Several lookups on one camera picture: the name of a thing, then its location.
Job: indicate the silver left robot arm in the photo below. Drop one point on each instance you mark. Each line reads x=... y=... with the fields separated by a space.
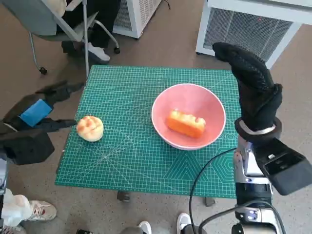
x=2 y=175

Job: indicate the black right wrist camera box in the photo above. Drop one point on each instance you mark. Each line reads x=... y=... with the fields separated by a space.
x=285 y=170

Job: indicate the bare black left hand blue tape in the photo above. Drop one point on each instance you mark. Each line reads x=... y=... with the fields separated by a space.
x=34 y=112

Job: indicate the orange toy bread loaf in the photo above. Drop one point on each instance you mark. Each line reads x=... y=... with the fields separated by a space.
x=185 y=125

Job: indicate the pink bowl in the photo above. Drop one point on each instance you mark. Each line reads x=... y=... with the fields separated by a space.
x=185 y=100

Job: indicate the green cutting mat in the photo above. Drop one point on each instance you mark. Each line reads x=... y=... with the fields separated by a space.
x=126 y=97

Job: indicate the person with red-trimmed shoes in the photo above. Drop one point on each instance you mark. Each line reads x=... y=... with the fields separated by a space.
x=42 y=210

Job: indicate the grey office chair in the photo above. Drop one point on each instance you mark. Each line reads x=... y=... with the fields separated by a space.
x=29 y=17

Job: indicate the grey table foot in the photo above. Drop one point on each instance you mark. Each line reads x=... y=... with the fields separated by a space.
x=209 y=201
x=123 y=196

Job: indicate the seated person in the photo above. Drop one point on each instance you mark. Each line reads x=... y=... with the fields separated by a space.
x=104 y=22

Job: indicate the small white grille cabinet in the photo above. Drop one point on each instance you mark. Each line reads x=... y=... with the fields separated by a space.
x=143 y=14

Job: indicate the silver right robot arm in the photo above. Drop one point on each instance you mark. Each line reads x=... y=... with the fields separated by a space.
x=251 y=165

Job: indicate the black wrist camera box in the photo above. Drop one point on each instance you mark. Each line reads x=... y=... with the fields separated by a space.
x=26 y=146
x=285 y=170

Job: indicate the black knitted gloved right hand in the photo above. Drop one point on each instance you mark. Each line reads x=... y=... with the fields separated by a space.
x=253 y=97

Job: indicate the large white grille cabinet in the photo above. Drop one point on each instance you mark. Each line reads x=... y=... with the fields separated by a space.
x=243 y=26

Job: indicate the round pale toy bread bun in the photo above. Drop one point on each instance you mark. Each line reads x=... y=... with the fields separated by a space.
x=90 y=129

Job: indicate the white shoe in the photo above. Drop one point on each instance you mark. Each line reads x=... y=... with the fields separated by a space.
x=145 y=228
x=183 y=223

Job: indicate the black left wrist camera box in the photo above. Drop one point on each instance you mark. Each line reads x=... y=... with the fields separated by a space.
x=26 y=146

